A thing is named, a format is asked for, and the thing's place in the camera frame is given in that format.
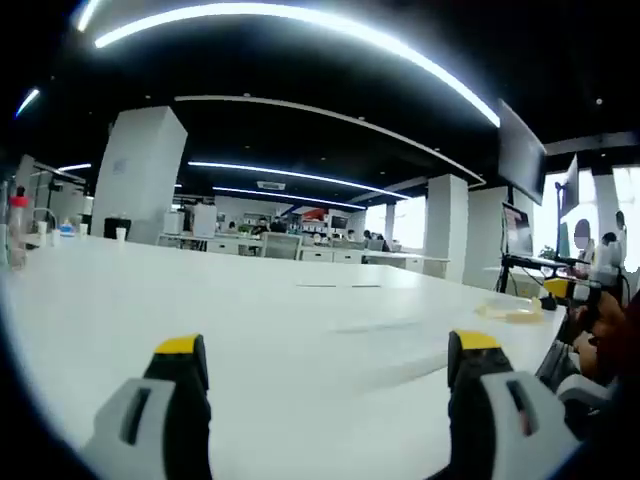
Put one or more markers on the dark bin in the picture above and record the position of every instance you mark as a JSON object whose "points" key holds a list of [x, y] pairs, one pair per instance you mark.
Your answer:
{"points": [[112, 227]]}

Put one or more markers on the short ceiling light strip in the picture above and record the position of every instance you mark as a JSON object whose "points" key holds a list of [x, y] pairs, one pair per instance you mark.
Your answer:
{"points": [[300, 175]]}

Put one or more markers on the white paper cup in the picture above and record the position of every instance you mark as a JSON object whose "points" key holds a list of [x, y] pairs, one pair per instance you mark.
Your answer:
{"points": [[84, 229], [43, 234], [121, 235]]}

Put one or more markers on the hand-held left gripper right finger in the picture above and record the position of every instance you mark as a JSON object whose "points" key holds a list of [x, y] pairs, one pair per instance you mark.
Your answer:
{"points": [[500, 425]]}

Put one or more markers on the open laptop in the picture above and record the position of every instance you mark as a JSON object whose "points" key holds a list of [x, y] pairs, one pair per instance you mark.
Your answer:
{"points": [[517, 230]]}

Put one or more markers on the wide white column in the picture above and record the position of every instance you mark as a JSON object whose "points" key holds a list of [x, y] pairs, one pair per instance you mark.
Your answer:
{"points": [[140, 175]]}

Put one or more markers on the clear lid with yellow latches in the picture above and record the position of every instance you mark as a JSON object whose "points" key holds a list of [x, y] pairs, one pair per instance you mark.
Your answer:
{"points": [[510, 312]]}

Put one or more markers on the long curved ceiling light strip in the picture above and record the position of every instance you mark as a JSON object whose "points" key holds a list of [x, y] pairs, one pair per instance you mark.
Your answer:
{"points": [[300, 15]]}

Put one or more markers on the grey mesh office chair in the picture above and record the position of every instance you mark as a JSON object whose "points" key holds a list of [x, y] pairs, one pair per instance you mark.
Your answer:
{"points": [[281, 246]]}

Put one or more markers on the red-capped clear bottle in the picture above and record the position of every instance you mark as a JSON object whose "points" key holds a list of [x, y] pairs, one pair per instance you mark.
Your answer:
{"points": [[18, 220]]}

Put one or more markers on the narrow white column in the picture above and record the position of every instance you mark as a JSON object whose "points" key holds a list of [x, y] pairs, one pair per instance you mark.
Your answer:
{"points": [[446, 225]]}

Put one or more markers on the white chair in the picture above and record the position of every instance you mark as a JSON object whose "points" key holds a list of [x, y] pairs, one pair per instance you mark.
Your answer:
{"points": [[575, 385]]}

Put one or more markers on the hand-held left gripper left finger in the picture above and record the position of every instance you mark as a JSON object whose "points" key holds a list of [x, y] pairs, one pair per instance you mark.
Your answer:
{"points": [[150, 430]]}

